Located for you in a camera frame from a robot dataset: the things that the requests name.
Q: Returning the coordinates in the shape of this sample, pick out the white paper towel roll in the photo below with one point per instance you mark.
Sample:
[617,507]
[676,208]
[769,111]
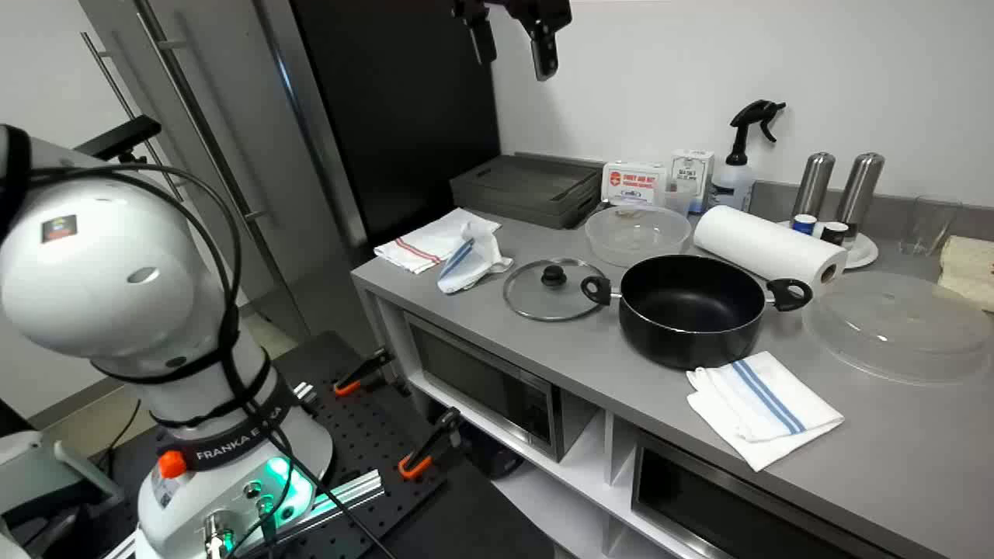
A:
[762,247]

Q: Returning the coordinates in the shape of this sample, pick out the folded blue striped towel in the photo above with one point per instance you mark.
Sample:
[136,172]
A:
[762,409]

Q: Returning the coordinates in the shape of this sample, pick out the small dark-lidded jar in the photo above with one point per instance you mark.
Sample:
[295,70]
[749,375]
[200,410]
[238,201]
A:
[832,231]

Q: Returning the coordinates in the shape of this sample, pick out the black tall panel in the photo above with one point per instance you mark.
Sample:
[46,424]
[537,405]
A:
[405,111]

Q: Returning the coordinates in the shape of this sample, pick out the grey metal stand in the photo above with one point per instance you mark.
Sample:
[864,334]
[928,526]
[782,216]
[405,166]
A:
[40,468]

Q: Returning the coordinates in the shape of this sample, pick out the glass lid with black knob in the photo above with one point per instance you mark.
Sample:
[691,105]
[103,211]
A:
[555,273]

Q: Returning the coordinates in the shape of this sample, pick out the silver aluminium rail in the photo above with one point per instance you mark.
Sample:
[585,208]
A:
[346,487]

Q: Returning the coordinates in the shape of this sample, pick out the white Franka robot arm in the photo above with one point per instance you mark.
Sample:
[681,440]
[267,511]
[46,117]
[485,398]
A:
[103,268]

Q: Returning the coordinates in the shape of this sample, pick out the crumpled blue striped towel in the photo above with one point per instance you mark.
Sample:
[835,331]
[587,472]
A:
[471,257]

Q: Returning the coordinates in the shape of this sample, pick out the white red striped towel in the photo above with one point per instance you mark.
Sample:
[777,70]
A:
[414,250]

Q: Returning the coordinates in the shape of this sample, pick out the beige folded cloth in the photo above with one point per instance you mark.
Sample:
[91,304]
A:
[968,272]

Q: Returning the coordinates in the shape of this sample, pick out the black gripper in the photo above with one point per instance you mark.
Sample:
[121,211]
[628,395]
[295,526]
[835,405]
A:
[537,7]

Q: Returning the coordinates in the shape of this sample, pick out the stainless steel cylinder shaker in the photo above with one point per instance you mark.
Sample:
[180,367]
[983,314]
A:
[862,187]
[815,185]

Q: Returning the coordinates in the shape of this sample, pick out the clear glass bowl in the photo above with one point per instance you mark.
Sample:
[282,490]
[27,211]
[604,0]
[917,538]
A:
[639,233]

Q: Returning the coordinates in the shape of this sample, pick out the black built-in microwave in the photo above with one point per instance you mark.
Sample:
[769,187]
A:
[485,388]
[726,514]

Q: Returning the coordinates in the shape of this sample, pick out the white counter cabinet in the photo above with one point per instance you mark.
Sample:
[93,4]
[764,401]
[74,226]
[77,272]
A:
[585,440]

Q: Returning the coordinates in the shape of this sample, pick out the small blue-lidded jar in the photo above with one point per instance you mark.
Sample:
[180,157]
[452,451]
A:
[806,220]

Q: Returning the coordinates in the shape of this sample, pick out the white box with red logo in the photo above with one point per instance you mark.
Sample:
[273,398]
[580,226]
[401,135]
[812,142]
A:
[632,185]

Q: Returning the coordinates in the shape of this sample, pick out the white round plate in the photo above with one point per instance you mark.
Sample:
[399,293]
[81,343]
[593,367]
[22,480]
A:
[864,251]

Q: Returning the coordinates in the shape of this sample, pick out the spray bottle with black trigger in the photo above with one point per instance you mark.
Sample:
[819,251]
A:
[737,174]

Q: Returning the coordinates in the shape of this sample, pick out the black cooking pot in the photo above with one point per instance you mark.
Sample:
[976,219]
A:
[683,334]

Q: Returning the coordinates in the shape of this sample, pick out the black optical breadboard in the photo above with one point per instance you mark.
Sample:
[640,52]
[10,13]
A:
[359,434]

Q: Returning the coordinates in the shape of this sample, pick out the orange round knob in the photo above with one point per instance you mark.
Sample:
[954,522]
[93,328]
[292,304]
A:
[173,462]

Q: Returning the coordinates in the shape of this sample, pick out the dark grey flat box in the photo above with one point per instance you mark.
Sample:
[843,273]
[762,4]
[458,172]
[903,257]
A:
[524,187]

